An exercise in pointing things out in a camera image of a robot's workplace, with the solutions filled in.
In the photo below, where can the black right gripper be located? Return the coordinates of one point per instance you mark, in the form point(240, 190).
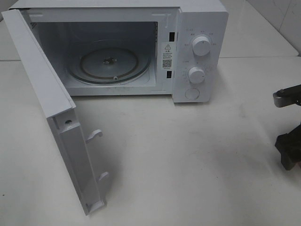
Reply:
point(289, 146)

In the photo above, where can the white round door button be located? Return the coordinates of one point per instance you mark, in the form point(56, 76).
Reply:
point(192, 94)

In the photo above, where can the white microwave door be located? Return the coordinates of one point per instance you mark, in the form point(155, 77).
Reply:
point(59, 110)

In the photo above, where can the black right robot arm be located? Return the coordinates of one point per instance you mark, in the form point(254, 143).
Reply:
point(288, 96)

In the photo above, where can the lower white round knob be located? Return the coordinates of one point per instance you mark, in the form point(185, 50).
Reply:
point(196, 75)

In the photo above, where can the white round knob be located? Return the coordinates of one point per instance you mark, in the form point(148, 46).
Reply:
point(201, 45)
point(196, 75)

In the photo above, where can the upper white round knob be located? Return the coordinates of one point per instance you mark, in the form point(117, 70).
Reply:
point(201, 45)

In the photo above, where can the white microwave oven body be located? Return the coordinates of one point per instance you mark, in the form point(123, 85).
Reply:
point(66, 28)

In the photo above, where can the white warning label sticker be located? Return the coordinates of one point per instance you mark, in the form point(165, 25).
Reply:
point(167, 55)

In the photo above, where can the glass microwave turntable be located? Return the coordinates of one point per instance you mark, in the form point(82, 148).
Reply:
point(108, 65)

